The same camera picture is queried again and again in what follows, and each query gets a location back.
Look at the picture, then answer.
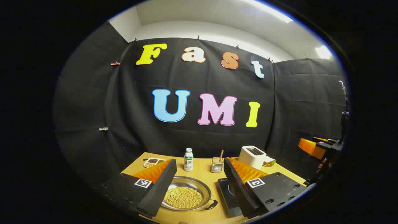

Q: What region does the steel pot with black handle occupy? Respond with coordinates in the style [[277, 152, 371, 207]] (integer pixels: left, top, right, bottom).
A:
[[162, 176, 218, 212]]

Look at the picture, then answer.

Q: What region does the square ceiling light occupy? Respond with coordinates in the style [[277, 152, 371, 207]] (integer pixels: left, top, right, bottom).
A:
[[315, 45, 333, 59]]

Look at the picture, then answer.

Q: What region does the white drink bottle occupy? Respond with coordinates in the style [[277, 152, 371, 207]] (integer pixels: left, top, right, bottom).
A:
[[183, 148, 194, 172]]

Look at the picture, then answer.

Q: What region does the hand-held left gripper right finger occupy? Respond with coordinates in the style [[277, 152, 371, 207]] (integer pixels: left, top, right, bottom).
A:
[[223, 157, 308, 219]]

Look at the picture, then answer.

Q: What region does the white toaster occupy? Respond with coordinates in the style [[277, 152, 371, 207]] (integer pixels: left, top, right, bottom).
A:
[[238, 146, 267, 170]]

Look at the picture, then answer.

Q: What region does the white divided dish of beans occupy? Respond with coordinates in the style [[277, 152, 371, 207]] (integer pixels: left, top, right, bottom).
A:
[[143, 157, 167, 168]]

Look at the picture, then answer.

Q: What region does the wire utensil holder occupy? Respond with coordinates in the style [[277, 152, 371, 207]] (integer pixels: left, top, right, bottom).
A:
[[211, 157, 224, 173]]

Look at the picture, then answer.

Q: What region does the black backdrop cloth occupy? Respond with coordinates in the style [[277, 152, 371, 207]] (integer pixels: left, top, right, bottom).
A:
[[53, 22, 347, 190]]

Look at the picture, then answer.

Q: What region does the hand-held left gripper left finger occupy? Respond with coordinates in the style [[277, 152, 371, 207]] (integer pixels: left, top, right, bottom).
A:
[[99, 159, 178, 219]]

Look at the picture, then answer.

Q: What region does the black induction cooktop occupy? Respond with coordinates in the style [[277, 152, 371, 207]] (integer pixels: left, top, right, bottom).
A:
[[217, 178, 246, 217]]

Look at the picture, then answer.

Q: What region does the pile of soybeans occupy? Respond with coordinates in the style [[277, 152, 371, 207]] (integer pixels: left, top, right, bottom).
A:
[[164, 186, 203, 209]]

